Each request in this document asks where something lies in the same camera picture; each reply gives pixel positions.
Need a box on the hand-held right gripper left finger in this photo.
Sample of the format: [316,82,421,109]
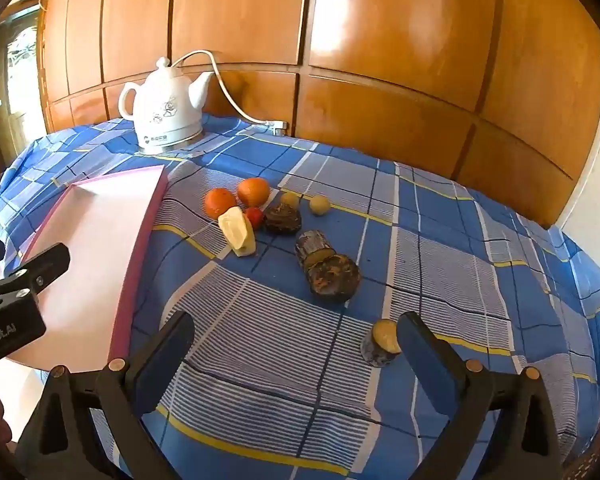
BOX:
[15,310,197,480]

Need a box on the dark brown lumpy chunk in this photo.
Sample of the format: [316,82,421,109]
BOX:
[263,203,303,235]
[307,254,362,304]

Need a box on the pale yellow banana piece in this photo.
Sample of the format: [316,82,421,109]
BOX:
[217,206,257,258]

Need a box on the wooden panelled wardrobe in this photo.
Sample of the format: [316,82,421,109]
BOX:
[37,0,600,231]

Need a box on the small dark sugarcane piece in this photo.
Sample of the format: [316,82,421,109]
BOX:
[361,319,402,368]

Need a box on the wooden framed glass door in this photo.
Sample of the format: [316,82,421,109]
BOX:
[0,2,48,166]

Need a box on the white ceramic electric kettle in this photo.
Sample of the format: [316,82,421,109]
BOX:
[118,57,215,155]

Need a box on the large dark sugarcane piece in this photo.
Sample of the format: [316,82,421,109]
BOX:
[294,230,337,273]

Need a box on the orange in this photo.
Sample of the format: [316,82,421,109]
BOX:
[237,177,271,208]
[204,188,238,220]

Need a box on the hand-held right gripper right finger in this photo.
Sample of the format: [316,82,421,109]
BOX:
[396,311,568,480]

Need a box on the pink shallow tray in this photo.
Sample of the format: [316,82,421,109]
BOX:
[5,165,170,373]

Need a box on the blue plaid tablecloth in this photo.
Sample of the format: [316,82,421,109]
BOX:
[0,112,600,480]

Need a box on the white power cable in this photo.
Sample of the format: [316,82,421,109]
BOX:
[171,50,291,137]

